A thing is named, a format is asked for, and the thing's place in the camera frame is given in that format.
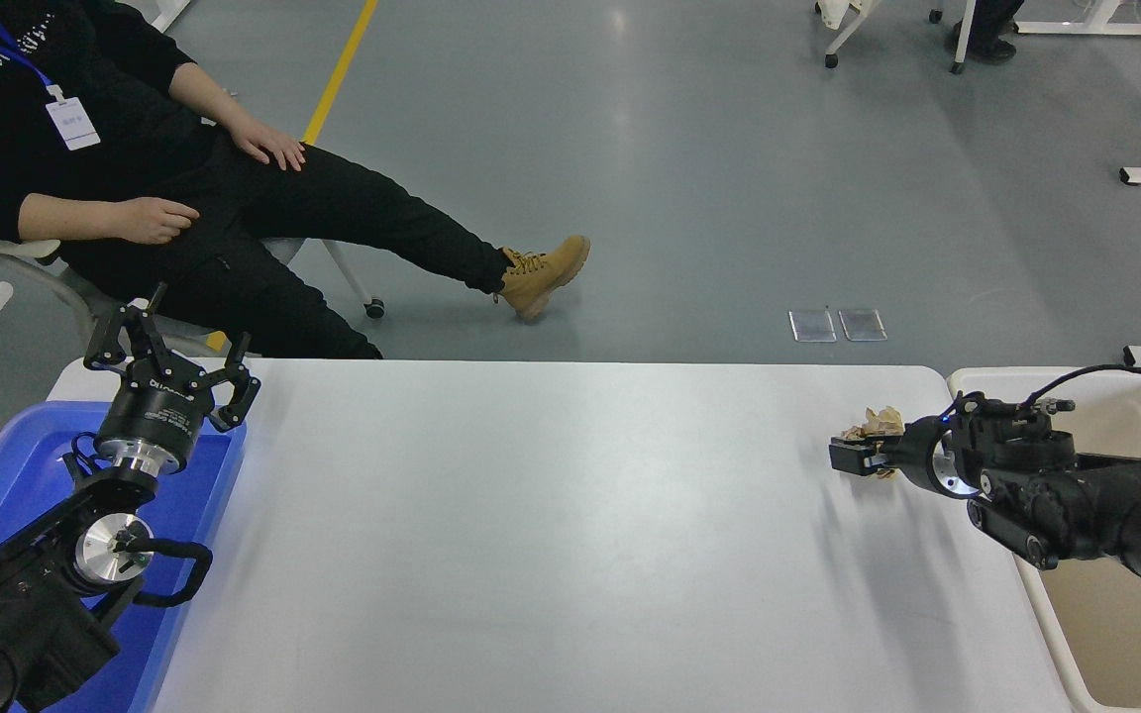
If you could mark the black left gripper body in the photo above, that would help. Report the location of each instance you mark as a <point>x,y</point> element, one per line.
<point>156,416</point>

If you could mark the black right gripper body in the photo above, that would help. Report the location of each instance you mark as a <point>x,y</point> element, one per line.
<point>917,453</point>

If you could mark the tan paper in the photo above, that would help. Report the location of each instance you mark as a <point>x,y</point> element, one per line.
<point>882,421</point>

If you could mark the person's right forearm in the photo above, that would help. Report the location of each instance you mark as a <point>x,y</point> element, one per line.
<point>67,218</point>

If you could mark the person's left forearm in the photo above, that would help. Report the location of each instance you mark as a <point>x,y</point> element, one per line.
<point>209,99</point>

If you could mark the person's right hand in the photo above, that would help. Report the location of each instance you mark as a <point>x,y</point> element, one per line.
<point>155,220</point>

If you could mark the person's left hand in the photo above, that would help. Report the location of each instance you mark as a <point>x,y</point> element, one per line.
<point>273,149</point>

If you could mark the metal floor plate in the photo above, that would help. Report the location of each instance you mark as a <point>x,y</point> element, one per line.
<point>863,325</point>
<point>813,326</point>

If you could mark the blue plastic tray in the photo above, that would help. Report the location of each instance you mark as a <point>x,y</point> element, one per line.
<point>26,446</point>

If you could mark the grey office chair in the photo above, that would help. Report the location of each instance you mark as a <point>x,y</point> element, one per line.
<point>345,277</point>

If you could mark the person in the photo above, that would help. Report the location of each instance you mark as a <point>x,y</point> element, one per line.
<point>991,30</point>
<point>135,139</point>

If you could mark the large pale plastic bin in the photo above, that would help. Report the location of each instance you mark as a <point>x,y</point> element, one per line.
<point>1115,634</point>

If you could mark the white desk leg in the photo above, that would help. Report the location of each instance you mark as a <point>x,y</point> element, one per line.
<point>174,12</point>

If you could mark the white wheeled chair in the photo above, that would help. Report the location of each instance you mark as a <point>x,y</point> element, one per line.
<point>843,35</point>

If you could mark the white desk foot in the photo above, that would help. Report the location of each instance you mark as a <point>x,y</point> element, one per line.
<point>1095,28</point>

